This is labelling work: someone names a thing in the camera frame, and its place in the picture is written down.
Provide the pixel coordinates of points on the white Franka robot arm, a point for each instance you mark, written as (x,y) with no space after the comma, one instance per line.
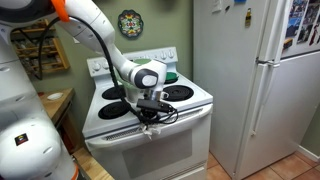
(26,146)

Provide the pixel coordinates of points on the wooden wall spice rack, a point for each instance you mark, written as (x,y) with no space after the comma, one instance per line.
(61,53)

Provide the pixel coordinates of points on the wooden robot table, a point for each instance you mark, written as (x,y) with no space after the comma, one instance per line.
(90,165)

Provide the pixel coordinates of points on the small dark fridge magnet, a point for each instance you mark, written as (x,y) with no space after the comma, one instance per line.
(227,7)

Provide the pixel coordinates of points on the white paper note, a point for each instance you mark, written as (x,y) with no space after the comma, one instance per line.
(216,5)

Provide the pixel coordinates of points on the small white dish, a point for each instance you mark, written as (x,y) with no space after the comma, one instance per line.
(55,96)

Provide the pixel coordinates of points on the white wall switch plate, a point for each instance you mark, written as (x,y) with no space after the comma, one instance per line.
(76,40)

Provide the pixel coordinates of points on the dark fridge photo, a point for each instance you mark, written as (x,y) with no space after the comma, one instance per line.
(305,33)

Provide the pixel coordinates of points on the large black coil burner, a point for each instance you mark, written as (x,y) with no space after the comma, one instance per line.
(180,93)
(111,93)

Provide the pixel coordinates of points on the red figure fridge magnet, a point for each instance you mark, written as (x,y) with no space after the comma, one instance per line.
(315,33)

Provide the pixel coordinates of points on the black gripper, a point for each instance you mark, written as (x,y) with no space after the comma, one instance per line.
(149,116)

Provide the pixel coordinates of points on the small yellow fridge magnet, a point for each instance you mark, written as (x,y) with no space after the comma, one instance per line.
(288,43)

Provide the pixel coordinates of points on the wooden side table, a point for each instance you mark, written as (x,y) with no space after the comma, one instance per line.
(58,105)

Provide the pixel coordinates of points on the oven door glass window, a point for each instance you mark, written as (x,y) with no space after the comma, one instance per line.
(156,153)

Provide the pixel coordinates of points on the white stove knob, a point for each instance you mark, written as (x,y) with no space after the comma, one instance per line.
(163,55)
(96,66)
(105,64)
(171,53)

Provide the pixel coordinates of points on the yellow black fridge magnet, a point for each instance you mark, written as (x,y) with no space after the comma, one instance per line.
(248,17)

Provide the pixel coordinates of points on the white paper towel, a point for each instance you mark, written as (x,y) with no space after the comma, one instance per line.
(149,131)

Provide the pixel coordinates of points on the colourful decorative wall plate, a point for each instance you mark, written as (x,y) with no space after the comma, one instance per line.
(130,23)

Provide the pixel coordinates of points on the white stove bottom drawer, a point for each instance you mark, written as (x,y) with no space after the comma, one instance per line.
(188,172)

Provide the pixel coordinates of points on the blue landscape fridge photo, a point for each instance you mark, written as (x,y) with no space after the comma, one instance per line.
(294,23)

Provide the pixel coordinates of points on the white refrigerator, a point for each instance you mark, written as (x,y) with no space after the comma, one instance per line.
(226,100)

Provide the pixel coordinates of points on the green round lid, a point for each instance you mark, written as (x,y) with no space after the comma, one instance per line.
(172,76)

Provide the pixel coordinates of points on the small red lid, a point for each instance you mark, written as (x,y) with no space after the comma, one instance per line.
(40,94)

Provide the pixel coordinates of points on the blue paper note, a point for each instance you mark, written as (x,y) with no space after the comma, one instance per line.
(240,1)

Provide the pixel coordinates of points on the white electric stove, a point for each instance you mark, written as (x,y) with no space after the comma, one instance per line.
(160,156)

